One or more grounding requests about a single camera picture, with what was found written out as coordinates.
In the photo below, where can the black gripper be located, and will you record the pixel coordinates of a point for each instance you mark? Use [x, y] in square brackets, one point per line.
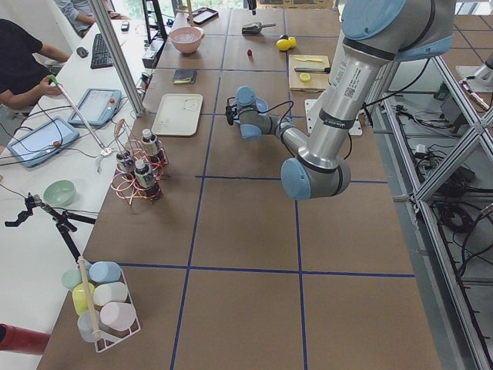
[238, 107]

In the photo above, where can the blue round plate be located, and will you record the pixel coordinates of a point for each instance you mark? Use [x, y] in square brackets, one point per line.
[262, 106]

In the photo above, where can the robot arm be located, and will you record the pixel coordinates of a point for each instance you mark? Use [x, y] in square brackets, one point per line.
[373, 34]

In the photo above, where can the cream bear tray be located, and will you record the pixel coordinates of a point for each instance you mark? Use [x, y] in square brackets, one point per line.
[178, 115]

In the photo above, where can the grey folded cloth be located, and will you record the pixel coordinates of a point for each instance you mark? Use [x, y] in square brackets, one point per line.
[184, 76]

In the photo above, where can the pink bowl of ice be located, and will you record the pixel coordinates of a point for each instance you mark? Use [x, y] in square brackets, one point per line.
[186, 39]

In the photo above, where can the wooden cutting board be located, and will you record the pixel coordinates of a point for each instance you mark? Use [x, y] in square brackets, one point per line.
[319, 81]

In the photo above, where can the large yellow lemon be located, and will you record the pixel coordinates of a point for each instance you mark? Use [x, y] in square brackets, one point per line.
[283, 45]

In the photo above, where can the grey scoop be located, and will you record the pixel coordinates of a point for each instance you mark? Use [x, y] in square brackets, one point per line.
[255, 28]

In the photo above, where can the tea bottle middle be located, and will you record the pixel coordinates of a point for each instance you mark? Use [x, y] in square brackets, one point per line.
[152, 146]

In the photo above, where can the tea bottle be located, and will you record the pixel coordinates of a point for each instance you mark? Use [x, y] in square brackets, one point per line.
[125, 162]
[146, 180]
[152, 146]

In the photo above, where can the small yellow lemon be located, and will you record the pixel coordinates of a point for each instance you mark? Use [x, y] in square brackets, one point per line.
[292, 41]

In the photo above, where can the tea bottle front left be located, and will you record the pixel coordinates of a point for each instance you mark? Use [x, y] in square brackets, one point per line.
[146, 180]

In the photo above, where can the tea bottle back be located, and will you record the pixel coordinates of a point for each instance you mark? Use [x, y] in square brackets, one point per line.
[125, 162]

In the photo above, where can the blue teach pendant far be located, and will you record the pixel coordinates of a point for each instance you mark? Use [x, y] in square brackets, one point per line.
[98, 105]

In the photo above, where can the blue teach pendant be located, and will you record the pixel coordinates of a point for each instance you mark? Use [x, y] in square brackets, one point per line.
[98, 105]
[43, 142]

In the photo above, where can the black keyboard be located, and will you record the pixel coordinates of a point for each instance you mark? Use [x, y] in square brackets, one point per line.
[101, 57]

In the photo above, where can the black computer mouse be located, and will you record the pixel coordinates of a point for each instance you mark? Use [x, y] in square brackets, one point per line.
[82, 52]

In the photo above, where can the green bowl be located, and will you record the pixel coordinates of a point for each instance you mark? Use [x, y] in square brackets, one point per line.
[60, 193]

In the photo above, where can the blue teach pendant near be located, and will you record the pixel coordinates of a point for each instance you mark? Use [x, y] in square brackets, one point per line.
[43, 142]

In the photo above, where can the blue cup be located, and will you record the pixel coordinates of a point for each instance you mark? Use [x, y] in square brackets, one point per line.
[103, 272]

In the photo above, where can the seated person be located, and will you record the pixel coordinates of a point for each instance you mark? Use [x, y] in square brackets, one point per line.
[24, 80]

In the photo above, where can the white cup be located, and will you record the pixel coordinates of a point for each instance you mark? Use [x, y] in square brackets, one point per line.
[110, 292]

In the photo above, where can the yellow cup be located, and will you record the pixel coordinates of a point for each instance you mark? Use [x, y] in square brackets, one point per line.
[79, 299]

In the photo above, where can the pink cup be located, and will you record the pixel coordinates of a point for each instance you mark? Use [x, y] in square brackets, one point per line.
[118, 315]

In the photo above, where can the red cylinder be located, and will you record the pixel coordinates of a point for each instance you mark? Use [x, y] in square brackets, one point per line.
[22, 340]

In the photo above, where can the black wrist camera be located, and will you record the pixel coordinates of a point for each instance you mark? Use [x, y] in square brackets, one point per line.
[231, 109]

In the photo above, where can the copper wire bottle rack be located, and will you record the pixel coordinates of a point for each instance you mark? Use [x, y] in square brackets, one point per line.
[125, 185]

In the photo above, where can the aluminium frame post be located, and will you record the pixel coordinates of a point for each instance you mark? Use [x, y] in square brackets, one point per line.
[109, 35]

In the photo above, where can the wooden rack handle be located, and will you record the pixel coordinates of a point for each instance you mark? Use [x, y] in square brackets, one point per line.
[92, 312]

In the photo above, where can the white wire cup rack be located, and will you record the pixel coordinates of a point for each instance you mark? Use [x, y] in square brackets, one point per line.
[109, 337]

